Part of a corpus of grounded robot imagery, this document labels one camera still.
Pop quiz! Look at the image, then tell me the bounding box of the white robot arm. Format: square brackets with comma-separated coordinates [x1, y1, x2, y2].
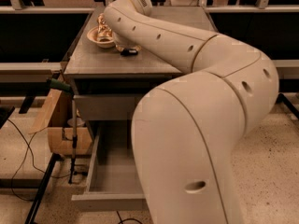
[104, 0, 279, 224]

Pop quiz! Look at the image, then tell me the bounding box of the grey drawer cabinet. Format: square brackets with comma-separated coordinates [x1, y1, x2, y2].
[64, 6, 219, 212]

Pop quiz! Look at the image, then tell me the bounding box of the closed grey top drawer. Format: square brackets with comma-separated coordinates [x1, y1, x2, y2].
[74, 94, 143, 120]

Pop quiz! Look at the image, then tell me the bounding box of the open grey middle drawer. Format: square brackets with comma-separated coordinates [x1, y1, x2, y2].
[72, 120, 148, 212]

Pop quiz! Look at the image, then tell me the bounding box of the crushed gold can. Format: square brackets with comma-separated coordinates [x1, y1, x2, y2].
[97, 13, 112, 42]

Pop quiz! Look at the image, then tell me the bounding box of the beige bowl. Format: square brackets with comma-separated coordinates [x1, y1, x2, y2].
[87, 27, 115, 49]

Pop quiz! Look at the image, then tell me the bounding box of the cardboard box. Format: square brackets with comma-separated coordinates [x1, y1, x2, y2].
[30, 88, 93, 156]

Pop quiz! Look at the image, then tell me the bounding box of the black metal stand leg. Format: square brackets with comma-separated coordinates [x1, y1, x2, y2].
[24, 153, 61, 224]

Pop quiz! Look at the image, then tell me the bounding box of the green handled pole tool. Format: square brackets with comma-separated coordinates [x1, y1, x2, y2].
[47, 77, 79, 185]

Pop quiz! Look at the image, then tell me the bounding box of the metal railing frame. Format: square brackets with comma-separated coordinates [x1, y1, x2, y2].
[1, 0, 298, 83]

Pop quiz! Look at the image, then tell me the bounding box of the black floor cable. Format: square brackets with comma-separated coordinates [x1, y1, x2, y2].
[7, 119, 73, 203]

